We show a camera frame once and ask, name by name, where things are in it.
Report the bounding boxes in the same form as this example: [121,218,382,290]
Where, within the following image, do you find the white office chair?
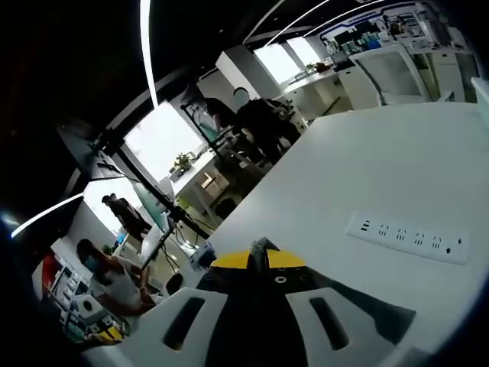
[348,41,429,105]

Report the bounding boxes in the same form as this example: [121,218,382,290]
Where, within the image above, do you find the small white box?
[189,241,216,271]

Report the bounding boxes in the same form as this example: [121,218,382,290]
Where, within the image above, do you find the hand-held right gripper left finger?
[82,249,269,367]

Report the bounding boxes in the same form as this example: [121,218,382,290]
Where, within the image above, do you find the small black device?
[165,273,185,296]

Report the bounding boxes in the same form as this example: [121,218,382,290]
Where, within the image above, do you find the small potted plant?
[170,151,196,175]

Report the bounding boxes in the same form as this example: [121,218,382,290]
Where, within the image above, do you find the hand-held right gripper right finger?
[262,247,417,367]

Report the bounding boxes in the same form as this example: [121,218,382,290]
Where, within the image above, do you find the white power strip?
[345,211,471,265]

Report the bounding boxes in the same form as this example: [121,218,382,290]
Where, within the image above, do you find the computer monitor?
[132,179,173,240]

